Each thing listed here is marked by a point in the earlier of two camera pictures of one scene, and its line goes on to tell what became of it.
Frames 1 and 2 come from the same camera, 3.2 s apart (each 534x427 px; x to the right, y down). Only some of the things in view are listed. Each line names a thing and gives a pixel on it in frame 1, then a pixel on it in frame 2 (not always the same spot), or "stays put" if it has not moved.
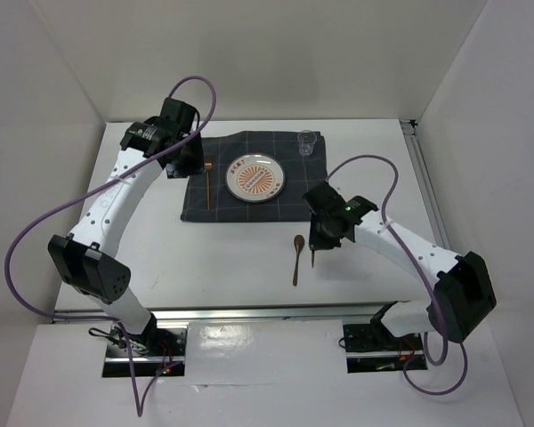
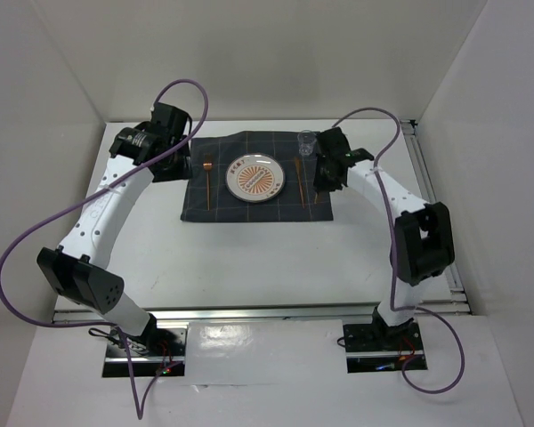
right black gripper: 318,242 -> 320,185
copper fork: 207,165 stays put
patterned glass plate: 254,178 stays put
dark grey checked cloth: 300,153 stays put
